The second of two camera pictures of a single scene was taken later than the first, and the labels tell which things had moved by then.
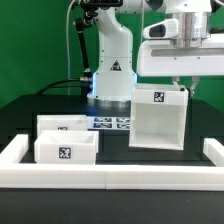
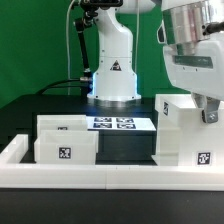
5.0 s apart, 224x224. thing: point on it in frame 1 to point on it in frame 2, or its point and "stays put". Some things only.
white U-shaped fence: (133, 177) stays put
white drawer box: (64, 122) stays put
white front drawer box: (67, 147) stays put
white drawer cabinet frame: (158, 116) to (184, 138)
